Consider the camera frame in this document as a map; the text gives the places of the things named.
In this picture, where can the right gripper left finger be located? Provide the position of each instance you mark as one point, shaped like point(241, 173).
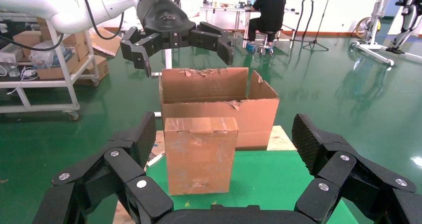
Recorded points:
point(108, 183)

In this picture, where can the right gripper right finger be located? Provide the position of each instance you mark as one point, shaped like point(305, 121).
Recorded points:
point(356, 183)

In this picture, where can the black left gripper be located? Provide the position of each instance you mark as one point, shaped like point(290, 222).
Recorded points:
point(165, 18)

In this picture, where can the brown board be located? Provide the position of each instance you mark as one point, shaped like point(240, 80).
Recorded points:
point(199, 156)

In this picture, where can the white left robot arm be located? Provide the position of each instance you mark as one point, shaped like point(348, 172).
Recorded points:
point(59, 5)

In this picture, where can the large open cardboard carton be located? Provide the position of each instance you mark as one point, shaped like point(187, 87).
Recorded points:
point(204, 84)

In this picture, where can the flattened cardboard sheet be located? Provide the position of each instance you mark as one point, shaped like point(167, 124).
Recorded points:
point(107, 46)

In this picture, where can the brown cardboard box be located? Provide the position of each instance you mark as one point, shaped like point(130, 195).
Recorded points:
point(52, 73)
point(99, 69)
point(28, 39)
point(78, 41)

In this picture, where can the white desk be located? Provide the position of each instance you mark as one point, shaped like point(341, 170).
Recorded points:
point(221, 8)

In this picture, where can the open laptop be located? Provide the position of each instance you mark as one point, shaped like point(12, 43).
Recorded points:
point(252, 0)

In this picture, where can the wheeled stool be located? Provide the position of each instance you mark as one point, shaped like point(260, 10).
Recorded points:
point(266, 34)

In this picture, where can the seated person in black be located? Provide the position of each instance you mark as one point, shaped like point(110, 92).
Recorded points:
point(270, 5)

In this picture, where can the white wheeled shelf cart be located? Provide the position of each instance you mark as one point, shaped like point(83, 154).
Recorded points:
point(43, 83)

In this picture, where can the clear plastic bag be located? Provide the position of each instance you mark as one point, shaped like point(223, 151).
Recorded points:
point(44, 56)

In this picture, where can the black tripod microphone stand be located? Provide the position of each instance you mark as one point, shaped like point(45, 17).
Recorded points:
point(316, 41)

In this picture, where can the clear plastic container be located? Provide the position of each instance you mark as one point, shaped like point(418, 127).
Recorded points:
point(11, 62)

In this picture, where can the yellow round reel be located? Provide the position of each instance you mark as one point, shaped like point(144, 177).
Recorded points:
point(361, 28)

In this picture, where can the black white humanoid robot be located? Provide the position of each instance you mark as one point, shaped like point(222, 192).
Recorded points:
point(408, 14)

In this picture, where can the white metal stand frame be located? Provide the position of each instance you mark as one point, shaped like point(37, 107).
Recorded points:
point(374, 21)

